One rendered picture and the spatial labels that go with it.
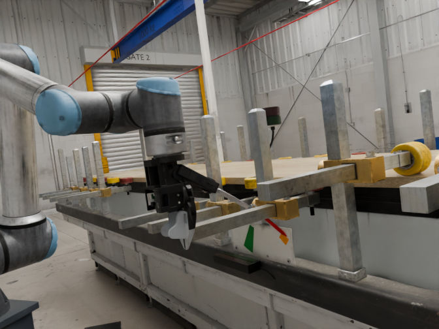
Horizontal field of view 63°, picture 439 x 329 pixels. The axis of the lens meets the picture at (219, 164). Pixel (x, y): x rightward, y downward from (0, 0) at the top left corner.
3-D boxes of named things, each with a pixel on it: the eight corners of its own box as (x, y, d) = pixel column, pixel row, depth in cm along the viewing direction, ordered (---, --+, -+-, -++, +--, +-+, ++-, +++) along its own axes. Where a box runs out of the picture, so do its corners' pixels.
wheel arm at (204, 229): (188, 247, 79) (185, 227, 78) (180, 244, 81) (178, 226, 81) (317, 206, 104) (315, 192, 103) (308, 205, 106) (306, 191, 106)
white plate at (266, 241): (294, 267, 91) (289, 229, 91) (232, 250, 113) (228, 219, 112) (296, 266, 92) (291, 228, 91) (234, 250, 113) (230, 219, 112)
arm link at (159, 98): (155, 83, 84) (187, 74, 78) (162, 136, 85) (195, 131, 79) (123, 81, 77) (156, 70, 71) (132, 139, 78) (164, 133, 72)
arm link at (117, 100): (82, 96, 83) (116, 85, 75) (123, 97, 92) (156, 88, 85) (89, 136, 83) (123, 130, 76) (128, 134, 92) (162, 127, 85)
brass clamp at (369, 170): (371, 183, 70) (368, 158, 70) (316, 183, 82) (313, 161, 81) (388, 179, 74) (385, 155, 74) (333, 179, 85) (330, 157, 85)
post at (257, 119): (277, 281, 99) (255, 108, 97) (268, 278, 102) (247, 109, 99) (285, 277, 101) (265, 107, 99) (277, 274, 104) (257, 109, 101)
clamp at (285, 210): (286, 220, 92) (284, 201, 91) (252, 216, 103) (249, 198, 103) (301, 216, 95) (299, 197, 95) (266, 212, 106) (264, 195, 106)
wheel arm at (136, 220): (122, 232, 121) (121, 219, 121) (119, 230, 124) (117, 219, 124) (225, 205, 146) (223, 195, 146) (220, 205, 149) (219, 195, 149)
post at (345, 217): (357, 298, 79) (332, 78, 76) (343, 294, 81) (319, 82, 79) (366, 293, 81) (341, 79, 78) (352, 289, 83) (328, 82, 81)
